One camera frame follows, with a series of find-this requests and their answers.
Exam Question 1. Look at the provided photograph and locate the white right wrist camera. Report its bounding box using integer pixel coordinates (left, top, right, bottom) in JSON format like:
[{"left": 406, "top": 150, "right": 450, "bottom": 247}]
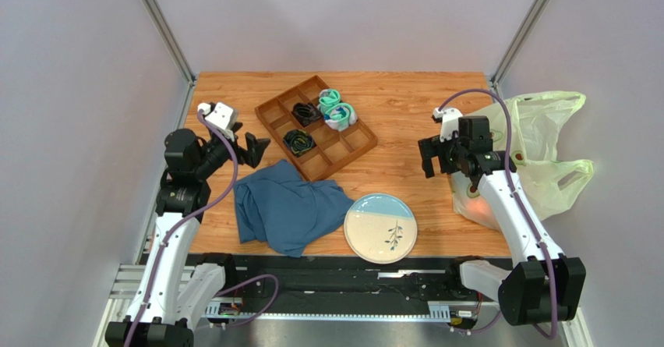
[{"left": 433, "top": 108, "right": 463, "bottom": 142}]

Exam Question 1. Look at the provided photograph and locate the dark green rolled sock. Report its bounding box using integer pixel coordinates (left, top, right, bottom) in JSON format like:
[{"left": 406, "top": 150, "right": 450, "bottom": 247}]
[{"left": 282, "top": 129, "right": 316, "bottom": 158}]

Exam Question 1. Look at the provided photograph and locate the white and teal rolled sock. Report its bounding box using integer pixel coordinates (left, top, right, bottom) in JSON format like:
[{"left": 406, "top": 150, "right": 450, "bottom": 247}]
[{"left": 324, "top": 103, "right": 358, "bottom": 132}]

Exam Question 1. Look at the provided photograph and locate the black rolled sock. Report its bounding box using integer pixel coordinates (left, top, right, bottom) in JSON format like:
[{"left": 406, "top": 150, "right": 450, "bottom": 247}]
[{"left": 291, "top": 103, "right": 323, "bottom": 127}]

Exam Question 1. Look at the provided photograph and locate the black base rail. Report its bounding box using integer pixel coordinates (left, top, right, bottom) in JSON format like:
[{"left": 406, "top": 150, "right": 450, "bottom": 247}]
[{"left": 203, "top": 255, "right": 501, "bottom": 331}]

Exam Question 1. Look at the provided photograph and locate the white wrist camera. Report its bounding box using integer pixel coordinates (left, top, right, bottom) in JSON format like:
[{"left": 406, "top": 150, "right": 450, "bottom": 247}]
[
  {"left": 197, "top": 102, "right": 238, "bottom": 136},
  {"left": 433, "top": 108, "right": 463, "bottom": 142}
]

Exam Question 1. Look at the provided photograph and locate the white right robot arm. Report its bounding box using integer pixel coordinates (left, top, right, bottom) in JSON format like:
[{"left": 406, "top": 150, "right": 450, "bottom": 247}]
[{"left": 418, "top": 136, "right": 586, "bottom": 327}]

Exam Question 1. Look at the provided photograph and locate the brown wooden divided tray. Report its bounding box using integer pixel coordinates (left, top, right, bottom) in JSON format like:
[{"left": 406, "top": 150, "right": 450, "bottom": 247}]
[{"left": 255, "top": 76, "right": 378, "bottom": 181}]

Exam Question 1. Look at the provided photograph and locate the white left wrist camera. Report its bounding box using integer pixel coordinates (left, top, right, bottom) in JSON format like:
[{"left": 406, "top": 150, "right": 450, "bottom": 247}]
[{"left": 197, "top": 102, "right": 238, "bottom": 136}]

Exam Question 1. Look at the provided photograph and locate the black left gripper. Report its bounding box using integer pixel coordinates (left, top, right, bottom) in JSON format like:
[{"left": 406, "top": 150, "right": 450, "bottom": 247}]
[{"left": 193, "top": 122, "right": 269, "bottom": 180}]

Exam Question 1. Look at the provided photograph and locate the blue crumpled cloth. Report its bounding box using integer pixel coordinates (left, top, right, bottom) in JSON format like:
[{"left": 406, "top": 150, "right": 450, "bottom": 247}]
[{"left": 233, "top": 160, "right": 354, "bottom": 257}]

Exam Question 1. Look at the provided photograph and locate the beige and blue plate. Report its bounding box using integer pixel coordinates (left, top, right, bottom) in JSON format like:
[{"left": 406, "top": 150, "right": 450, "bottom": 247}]
[{"left": 343, "top": 193, "right": 418, "bottom": 264}]

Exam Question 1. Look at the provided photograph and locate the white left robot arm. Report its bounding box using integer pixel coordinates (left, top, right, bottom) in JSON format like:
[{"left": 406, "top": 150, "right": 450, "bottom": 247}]
[{"left": 104, "top": 123, "right": 270, "bottom": 346}]

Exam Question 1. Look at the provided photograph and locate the light green plastic bag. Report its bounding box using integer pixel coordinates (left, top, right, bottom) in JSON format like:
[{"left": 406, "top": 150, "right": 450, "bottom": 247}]
[{"left": 450, "top": 91, "right": 594, "bottom": 231}]

